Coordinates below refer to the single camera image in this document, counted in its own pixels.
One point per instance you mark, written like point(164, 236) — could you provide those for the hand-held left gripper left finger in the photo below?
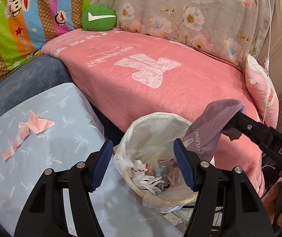
point(101, 167)

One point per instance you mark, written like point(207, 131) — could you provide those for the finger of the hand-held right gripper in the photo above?
point(252, 128)

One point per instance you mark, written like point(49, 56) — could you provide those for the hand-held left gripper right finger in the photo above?
point(184, 167)

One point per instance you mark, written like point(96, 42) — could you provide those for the purple cloth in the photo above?
point(210, 128)

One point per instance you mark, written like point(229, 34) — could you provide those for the white bin with plastic bag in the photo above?
point(150, 133)

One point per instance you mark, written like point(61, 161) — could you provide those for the person's right hand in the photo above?
point(274, 192)

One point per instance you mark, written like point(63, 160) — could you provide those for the white cloth with red trim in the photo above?
point(139, 166)

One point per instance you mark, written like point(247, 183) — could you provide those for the white glove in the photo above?
point(145, 184)

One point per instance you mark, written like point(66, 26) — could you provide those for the small pink pillow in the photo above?
point(259, 84)

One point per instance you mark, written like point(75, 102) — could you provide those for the light blue palm print cloth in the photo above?
point(57, 140)

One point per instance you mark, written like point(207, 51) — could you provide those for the pink ribbon strip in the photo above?
point(36, 123)

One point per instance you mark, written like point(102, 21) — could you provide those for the pink bow print blanket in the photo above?
point(155, 91)

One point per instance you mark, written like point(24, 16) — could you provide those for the blue-grey velvet cushion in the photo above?
point(32, 71)

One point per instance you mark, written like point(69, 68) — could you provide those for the grey floral quilt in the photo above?
point(180, 9)

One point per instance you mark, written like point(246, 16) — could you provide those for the green cushion with white tick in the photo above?
point(97, 17)

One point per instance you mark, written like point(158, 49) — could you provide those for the striped monkey print quilt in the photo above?
point(32, 17)

